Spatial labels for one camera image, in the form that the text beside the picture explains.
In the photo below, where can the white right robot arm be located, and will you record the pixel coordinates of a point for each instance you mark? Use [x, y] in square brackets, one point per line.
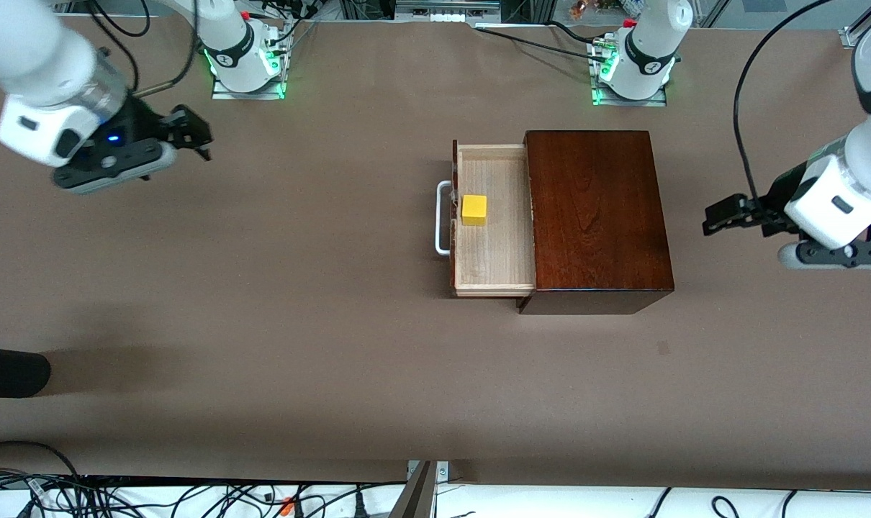
[32, 50]

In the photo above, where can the black cylinder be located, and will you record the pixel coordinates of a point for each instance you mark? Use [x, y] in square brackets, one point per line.
[11, 370]

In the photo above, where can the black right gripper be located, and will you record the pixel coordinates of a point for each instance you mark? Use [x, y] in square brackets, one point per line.
[143, 120]

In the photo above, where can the white power strip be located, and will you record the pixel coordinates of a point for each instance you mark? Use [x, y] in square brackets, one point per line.
[446, 11]

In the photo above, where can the silver corner bracket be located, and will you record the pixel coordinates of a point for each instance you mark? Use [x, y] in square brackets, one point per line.
[443, 471]

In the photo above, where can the wooden drawer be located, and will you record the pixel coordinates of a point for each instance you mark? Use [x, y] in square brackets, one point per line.
[500, 252]

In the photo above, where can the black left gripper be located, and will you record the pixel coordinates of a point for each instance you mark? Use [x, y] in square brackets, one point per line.
[779, 201]

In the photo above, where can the dark slanted bar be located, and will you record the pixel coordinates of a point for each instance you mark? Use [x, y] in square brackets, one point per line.
[414, 500]

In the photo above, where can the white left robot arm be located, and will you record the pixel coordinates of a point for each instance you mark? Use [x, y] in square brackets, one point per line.
[651, 50]

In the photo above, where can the dark brown wooden cabinet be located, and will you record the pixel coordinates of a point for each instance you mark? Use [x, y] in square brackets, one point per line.
[608, 216]

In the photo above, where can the brown table cover sheet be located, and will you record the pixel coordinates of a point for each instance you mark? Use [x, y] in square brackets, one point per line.
[335, 288]

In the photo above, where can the yellow block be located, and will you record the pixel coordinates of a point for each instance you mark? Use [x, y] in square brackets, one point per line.
[474, 208]

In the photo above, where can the orange connector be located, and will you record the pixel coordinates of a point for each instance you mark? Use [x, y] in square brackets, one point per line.
[288, 507]

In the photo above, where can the aluminium frame profile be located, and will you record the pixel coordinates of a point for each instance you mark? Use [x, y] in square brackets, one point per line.
[854, 36]

